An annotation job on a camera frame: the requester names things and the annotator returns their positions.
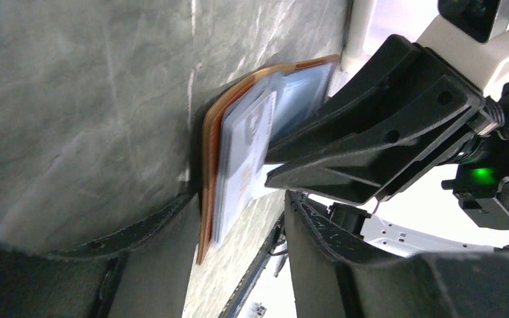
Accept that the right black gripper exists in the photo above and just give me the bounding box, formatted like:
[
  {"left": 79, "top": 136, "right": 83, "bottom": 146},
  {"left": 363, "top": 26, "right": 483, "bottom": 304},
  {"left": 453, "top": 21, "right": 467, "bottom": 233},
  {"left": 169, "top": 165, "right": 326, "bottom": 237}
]
[{"left": 266, "top": 75, "right": 509, "bottom": 231}]

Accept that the brown leather card holder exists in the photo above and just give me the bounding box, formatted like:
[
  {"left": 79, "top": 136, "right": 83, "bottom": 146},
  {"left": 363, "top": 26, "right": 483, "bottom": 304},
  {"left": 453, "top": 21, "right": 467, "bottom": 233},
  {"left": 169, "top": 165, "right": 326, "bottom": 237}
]
[{"left": 196, "top": 55, "right": 340, "bottom": 264}]

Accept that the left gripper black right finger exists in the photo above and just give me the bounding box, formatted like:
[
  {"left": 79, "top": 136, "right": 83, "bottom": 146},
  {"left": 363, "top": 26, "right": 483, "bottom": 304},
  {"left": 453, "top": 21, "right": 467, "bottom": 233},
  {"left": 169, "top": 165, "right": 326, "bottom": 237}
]
[{"left": 284, "top": 191, "right": 509, "bottom": 317}]

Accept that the white PVC pipe frame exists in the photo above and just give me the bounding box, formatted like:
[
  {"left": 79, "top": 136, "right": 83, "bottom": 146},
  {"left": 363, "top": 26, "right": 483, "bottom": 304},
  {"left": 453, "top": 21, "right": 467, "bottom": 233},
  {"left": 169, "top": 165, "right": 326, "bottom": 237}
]
[{"left": 340, "top": 0, "right": 377, "bottom": 74}]

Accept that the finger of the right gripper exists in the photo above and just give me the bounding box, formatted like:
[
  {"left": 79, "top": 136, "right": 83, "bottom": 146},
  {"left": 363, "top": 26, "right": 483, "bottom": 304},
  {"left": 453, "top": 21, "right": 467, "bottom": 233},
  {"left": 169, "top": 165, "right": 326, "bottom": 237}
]
[{"left": 266, "top": 34, "right": 422, "bottom": 164}]

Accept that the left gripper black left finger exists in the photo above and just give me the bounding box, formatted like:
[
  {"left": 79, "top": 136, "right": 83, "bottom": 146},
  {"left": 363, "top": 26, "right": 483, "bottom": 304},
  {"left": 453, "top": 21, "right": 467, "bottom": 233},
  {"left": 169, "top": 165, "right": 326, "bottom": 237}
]
[{"left": 0, "top": 193, "right": 200, "bottom": 317}]

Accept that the white VIP credit card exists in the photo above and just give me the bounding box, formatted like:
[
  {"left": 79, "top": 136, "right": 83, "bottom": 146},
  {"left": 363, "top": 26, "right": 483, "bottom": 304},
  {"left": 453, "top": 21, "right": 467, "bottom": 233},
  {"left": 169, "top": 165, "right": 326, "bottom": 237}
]
[{"left": 213, "top": 89, "right": 276, "bottom": 246}]

